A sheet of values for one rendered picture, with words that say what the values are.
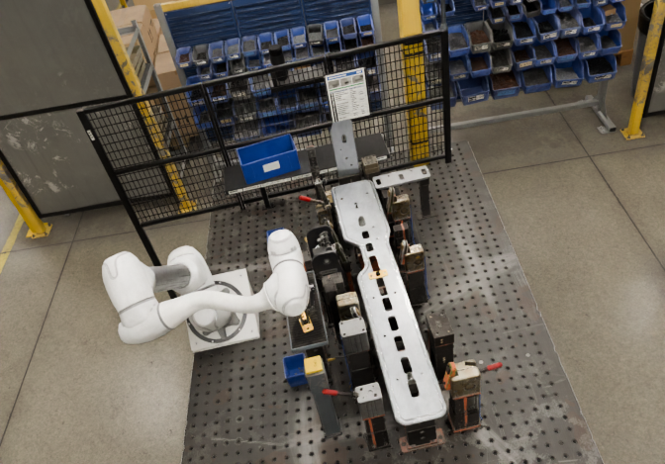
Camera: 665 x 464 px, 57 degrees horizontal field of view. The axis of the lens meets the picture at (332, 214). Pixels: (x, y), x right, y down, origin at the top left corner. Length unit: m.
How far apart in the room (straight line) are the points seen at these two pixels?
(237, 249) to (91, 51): 1.69
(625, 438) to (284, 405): 1.70
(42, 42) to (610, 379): 3.88
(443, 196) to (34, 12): 2.70
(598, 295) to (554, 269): 0.30
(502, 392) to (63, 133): 3.41
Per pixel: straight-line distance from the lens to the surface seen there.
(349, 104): 3.30
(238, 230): 3.52
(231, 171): 3.38
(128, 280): 2.18
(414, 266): 2.74
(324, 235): 2.62
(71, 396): 4.11
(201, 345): 2.98
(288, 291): 1.84
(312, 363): 2.24
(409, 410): 2.28
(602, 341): 3.76
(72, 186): 5.00
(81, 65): 4.38
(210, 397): 2.84
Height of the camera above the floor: 2.98
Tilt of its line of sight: 41 degrees down
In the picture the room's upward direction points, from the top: 12 degrees counter-clockwise
